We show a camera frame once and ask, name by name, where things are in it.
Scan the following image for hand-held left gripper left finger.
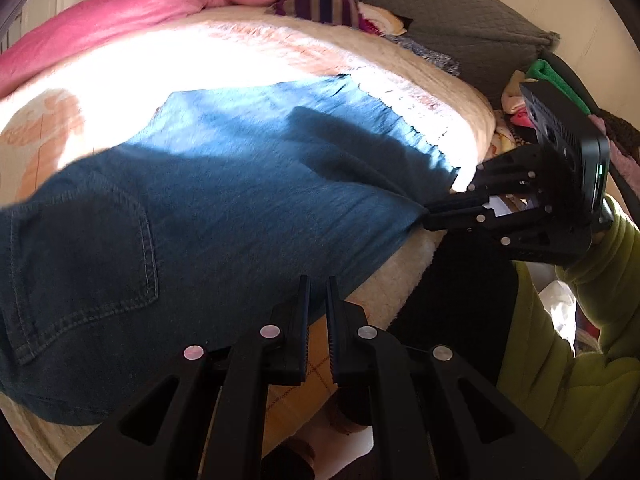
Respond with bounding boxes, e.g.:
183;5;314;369
55;275;312;480

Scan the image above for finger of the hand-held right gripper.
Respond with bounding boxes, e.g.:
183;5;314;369
422;143;550;218
423;207;594;267

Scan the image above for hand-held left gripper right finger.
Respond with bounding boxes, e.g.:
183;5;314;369
325;275;582;480

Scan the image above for blue denim pants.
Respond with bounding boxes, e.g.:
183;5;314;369
0;74;462;427

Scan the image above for person's right forearm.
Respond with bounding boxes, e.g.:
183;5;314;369
552;195;640;358

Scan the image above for dark knit cloth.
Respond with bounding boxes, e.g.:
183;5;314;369
589;110;640;196

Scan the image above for green cloth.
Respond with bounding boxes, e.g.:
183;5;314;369
524;59;592;117

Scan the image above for dark patterned cloth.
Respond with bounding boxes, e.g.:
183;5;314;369
384;34;462;78

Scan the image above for person's green jacket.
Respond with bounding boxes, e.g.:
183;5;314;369
497;260;640;480

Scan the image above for grey quilted headboard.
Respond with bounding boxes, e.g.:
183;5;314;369
337;0;562;107

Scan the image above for floral cream pillow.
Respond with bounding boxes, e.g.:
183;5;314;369
357;2;407;37

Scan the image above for cream orange printed blanket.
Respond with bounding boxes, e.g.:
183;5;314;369
0;9;501;473

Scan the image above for pink duvet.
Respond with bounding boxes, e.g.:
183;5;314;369
0;0;287;99

